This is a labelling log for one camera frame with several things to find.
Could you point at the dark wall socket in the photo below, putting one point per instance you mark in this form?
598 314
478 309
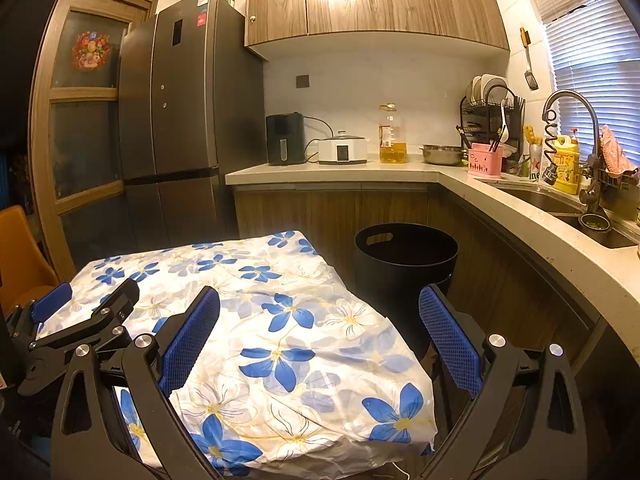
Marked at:
303 81

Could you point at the orange chair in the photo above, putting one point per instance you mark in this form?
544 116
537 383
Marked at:
20 250

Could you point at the black air fryer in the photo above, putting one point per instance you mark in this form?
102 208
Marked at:
285 135

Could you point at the yellow detergent bottle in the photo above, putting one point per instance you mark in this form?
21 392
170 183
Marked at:
567 170

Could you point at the wooden wall cabinet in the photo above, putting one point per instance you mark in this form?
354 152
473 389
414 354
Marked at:
390 0

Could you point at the silver beer can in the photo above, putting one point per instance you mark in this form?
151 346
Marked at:
535 162

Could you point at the wooden base cabinet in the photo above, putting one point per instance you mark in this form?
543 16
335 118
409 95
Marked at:
280 210

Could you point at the red round door decoration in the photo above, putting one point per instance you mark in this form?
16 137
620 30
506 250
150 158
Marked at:
90 50

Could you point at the white window blinds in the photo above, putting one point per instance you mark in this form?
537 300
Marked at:
595 50

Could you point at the white ladle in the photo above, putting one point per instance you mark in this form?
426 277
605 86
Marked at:
504 127

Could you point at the yellow sponge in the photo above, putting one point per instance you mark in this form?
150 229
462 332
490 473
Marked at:
531 135

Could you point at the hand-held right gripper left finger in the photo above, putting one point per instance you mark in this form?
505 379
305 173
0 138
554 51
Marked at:
190 340

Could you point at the blue floral cloth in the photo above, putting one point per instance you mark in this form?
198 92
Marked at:
300 340

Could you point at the bundle of black chopsticks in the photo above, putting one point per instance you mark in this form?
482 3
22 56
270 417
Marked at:
520 105

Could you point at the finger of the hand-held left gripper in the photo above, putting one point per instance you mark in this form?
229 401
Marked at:
50 301
107 310

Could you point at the black round trash bin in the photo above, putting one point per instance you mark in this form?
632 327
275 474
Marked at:
405 265

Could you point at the wooden glass panel door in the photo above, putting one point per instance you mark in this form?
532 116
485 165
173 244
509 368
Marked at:
42 160

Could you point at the cooking oil bottle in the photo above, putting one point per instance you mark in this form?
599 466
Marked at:
394 152

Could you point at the stainless steel bowl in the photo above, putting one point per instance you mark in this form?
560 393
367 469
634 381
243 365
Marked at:
440 156

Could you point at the round sink strainer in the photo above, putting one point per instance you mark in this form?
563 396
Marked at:
595 222

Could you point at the white plate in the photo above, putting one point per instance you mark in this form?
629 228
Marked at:
492 85
475 89

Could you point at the pink utensil holder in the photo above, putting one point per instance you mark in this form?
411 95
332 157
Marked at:
484 162

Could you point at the steel kitchen sink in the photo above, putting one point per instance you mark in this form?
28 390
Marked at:
540 200

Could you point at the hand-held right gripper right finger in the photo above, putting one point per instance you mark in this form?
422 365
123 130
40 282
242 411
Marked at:
450 340

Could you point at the dark grey refrigerator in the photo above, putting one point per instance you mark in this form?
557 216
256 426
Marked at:
190 110

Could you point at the pink cloth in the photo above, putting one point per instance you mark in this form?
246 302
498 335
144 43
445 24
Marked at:
612 150

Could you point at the metal slotted spatula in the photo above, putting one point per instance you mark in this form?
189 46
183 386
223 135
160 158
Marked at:
531 80

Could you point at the white electric cooker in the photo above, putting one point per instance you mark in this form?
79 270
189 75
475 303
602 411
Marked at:
345 152

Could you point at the steel kitchen faucet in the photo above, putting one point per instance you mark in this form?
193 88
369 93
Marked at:
570 94

